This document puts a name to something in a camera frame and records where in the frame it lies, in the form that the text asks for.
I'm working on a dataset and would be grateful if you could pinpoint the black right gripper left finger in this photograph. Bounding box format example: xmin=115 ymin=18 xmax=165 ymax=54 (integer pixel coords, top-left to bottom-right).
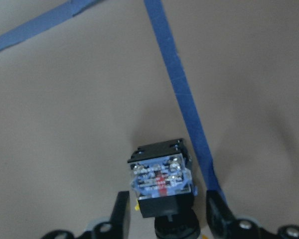
xmin=110 ymin=191 xmax=131 ymax=239

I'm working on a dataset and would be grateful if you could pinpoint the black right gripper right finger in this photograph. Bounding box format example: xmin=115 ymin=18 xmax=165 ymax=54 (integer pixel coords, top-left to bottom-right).
xmin=206 ymin=190 xmax=236 ymax=238

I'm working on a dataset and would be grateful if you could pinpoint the yellow push button switch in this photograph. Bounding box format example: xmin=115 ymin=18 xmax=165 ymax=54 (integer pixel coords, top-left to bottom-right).
xmin=128 ymin=138 xmax=200 ymax=239

